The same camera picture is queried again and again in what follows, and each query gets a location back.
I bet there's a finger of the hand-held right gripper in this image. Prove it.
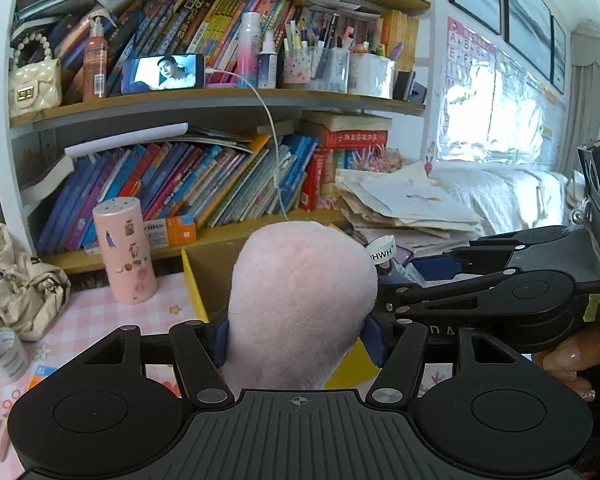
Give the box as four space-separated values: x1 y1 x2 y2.
377 266 523 327
447 226 590 275

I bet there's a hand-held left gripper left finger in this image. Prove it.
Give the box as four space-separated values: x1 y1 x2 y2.
80 312 236 409

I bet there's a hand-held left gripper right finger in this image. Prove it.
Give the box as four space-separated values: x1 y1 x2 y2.
361 316 532 407

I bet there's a yellow cardboard box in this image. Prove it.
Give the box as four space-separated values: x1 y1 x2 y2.
180 220 383 393

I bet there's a pink plush toy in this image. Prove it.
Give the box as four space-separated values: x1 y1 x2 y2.
220 221 381 391

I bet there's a person's right hand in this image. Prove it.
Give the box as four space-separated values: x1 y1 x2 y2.
540 332 600 403

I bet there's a white bed blanket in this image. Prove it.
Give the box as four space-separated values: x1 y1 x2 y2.
427 160 588 238

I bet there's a white label band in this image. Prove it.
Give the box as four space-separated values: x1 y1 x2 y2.
367 234 397 266

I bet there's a stack of loose papers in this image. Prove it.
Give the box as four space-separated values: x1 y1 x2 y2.
335 161 483 248

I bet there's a small orange white box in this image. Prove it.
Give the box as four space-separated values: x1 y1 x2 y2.
144 215 197 248

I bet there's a pink stickered tumbler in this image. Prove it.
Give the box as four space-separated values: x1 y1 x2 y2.
92 197 159 306

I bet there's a pink checked tablecloth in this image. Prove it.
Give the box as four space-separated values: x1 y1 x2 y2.
0 265 461 468

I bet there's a row of thin picture books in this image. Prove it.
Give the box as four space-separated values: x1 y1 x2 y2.
35 132 321 253

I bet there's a thick red dictionary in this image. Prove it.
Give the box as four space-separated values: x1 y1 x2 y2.
302 122 390 150

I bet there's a pink alphabet poster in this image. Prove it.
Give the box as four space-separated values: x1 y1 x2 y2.
445 16 498 96

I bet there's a narrow framed picture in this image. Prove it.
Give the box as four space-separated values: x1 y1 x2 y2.
550 15 567 95

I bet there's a beige cloth bag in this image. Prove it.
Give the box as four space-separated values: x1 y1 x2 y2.
0 221 72 343

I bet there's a white round pen holder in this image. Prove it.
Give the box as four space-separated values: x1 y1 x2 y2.
347 52 397 100

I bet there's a clear packing tape roll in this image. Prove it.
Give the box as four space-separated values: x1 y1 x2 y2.
0 327 30 385

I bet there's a rolled white paper sheet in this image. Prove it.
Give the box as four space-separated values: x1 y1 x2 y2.
64 122 190 159

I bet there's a wide framed picture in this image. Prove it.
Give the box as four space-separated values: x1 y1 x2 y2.
502 0 553 81

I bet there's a clear pen holder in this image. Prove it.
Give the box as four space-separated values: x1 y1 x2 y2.
311 14 351 92

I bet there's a pink pen holder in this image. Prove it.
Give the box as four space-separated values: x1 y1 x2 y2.
282 20 313 85

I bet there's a smartphone with lit screen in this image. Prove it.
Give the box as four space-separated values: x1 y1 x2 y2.
121 53 207 95

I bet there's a small white spray bottle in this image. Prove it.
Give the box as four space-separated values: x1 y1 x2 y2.
256 30 279 88

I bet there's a pink and white spray can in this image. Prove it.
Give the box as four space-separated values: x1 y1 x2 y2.
235 11 263 89

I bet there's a brown pump bottle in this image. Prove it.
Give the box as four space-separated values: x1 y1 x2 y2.
82 16 109 102

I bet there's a row of leaning colourful books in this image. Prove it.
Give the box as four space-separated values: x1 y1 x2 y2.
10 0 303 98

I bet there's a cream quilted pearl handbag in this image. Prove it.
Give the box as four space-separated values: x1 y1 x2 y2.
7 32 63 121

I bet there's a white charging cable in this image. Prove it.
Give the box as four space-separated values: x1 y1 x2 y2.
205 67 291 222

